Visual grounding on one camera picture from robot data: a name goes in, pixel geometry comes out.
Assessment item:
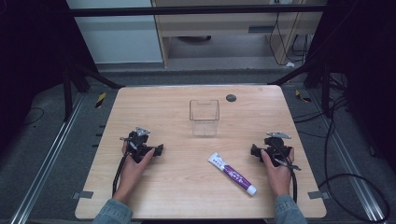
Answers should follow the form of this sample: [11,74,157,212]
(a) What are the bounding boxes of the thin black floor cable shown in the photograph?
[21,106,46,126]

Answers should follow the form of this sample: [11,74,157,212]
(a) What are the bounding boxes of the yellow black striped tape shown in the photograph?
[294,89,312,104]
[94,91,107,109]

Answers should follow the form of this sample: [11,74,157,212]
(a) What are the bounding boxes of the person's right hand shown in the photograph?
[260,147,295,198]

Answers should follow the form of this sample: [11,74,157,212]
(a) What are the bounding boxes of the white cabinet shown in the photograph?
[65,0,163,65]

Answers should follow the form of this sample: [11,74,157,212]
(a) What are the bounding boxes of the white purple toothpaste tube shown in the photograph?
[206,151,259,197]

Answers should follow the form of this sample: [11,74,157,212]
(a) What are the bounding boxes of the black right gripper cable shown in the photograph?
[270,143,303,203]

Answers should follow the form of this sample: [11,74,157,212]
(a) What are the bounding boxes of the person's left hand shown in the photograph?
[112,140,156,203]

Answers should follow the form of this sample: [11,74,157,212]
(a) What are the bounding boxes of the clear plastic container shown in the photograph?
[189,99,220,137]

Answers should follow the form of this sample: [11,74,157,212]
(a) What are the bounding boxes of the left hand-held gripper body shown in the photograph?
[120,126,158,163]

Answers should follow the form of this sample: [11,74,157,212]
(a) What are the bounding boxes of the black horizontal frame bar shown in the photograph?
[65,4,329,18]

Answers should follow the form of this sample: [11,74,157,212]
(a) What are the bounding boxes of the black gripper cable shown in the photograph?
[111,136,138,198]
[270,143,303,203]

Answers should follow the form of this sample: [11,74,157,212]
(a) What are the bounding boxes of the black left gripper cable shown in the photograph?
[111,136,138,198]

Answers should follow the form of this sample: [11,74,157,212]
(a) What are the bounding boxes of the grey tape piece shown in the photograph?
[307,190,331,201]
[71,190,94,201]

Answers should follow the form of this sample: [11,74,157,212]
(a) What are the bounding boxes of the black metal stand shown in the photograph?
[266,57,347,118]
[61,60,126,123]

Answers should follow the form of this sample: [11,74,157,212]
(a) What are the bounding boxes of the black looped floor cable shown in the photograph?
[292,73,392,224]

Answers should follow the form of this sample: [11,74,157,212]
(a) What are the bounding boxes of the aluminium floor rail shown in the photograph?
[8,92,86,224]
[309,89,389,222]

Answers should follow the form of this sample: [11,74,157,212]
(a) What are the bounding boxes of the black hanging desk cables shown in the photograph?
[268,0,309,67]

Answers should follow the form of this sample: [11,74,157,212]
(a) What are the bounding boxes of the black curtain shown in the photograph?
[306,0,396,175]
[0,0,101,157]

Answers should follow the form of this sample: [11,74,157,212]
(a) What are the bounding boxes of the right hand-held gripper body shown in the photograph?
[257,131,303,172]

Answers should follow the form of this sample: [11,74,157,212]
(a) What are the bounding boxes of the light wooden desk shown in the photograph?
[150,0,326,68]

